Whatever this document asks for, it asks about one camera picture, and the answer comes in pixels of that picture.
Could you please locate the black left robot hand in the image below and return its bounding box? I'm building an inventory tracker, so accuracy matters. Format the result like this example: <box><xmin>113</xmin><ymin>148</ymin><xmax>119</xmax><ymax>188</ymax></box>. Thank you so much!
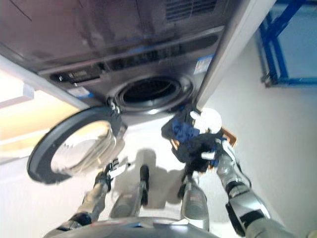
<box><xmin>104</xmin><ymin>157</ymin><xmax>131</xmax><ymax>179</ymax></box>

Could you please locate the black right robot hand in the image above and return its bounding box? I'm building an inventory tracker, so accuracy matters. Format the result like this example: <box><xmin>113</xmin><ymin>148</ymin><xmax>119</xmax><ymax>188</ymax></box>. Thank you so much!
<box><xmin>198</xmin><ymin>137</ymin><xmax>229</xmax><ymax>168</ymax></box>

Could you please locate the black garment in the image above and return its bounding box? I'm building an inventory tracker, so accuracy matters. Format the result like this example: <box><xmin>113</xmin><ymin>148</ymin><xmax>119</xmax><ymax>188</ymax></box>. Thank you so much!
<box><xmin>161</xmin><ymin>106</ymin><xmax>223</xmax><ymax>176</ymax></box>

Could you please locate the brown laundry basket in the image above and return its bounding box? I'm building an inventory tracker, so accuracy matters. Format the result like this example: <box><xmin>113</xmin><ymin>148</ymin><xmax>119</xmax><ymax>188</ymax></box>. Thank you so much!
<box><xmin>169</xmin><ymin>125</ymin><xmax>239</xmax><ymax>172</ymax></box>

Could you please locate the round washing machine door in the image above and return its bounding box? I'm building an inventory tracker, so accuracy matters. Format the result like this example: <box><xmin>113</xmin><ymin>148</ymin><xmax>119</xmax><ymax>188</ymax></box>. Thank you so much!
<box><xmin>26</xmin><ymin>105</ymin><xmax>128</xmax><ymax>185</ymax></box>

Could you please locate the dark grey washing machine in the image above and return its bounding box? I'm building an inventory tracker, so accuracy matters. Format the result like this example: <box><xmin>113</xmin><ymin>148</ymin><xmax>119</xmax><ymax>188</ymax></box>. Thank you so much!
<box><xmin>0</xmin><ymin>0</ymin><xmax>230</xmax><ymax>122</ymax></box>

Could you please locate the white garment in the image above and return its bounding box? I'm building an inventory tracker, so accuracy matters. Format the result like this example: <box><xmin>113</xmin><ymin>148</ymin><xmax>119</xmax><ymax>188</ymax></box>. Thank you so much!
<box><xmin>189</xmin><ymin>108</ymin><xmax>223</xmax><ymax>135</ymax></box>

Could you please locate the silver left robot leg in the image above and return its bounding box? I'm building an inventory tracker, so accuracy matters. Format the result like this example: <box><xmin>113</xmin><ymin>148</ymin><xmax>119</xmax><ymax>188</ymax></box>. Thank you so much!
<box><xmin>109</xmin><ymin>164</ymin><xmax>151</xmax><ymax>219</ymax></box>

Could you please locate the silver robot leg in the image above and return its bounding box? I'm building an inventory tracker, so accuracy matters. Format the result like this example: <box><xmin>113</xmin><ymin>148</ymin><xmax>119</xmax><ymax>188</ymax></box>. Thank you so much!
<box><xmin>177</xmin><ymin>170</ymin><xmax>211</xmax><ymax>238</ymax></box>
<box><xmin>109</xmin><ymin>164</ymin><xmax>151</xmax><ymax>219</ymax></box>

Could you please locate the blue garment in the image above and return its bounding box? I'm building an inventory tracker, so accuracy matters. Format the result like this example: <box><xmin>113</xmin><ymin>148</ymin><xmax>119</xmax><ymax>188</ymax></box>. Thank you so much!
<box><xmin>170</xmin><ymin>116</ymin><xmax>200</xmax><ymax>144</ymax></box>

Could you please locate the silver right robot leg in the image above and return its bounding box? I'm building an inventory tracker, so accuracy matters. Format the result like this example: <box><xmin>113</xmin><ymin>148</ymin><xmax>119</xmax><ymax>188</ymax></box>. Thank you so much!
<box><xmin>177</xmin><ymin>170</ymin><xmax>211</xmax><ymax>238</ymax></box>

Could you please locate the grey robot torso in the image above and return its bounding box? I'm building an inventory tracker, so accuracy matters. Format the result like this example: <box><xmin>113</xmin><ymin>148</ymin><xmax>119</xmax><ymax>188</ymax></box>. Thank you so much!
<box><xmin>43</xmin><ymin>215</ymin><xmax>212</xmax><ymax>238</ymax></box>

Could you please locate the blue energy label sticker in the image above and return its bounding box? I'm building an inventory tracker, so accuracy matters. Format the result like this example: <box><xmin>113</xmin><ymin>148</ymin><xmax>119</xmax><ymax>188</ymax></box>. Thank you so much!
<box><xmin>195</xmin><ymin>55</ymin><xmax>214</xmax><ymax>74</ymax></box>

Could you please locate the light wooden cabinet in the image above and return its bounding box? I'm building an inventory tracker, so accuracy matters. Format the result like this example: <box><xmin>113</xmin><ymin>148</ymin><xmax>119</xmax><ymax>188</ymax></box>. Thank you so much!
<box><xmin>0</xmin><ymin>93</ymin><xmax>83</xmax><ymax>159</ymax></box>

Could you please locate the white cabinet side panel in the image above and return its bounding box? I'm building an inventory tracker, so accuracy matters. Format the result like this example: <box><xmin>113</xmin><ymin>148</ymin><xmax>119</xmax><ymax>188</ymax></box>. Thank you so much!
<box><xmin>194</xmin><ymin>0</ymin><xmax>277</xmax><ymax>111</ymax></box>

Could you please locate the blue metal frame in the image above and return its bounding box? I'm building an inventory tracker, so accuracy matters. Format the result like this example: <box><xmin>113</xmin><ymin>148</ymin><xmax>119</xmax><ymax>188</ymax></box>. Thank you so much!
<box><xmin>256</xmin><ymin>0</ymin><xmax>317</xmax><ymax>88</ymax></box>

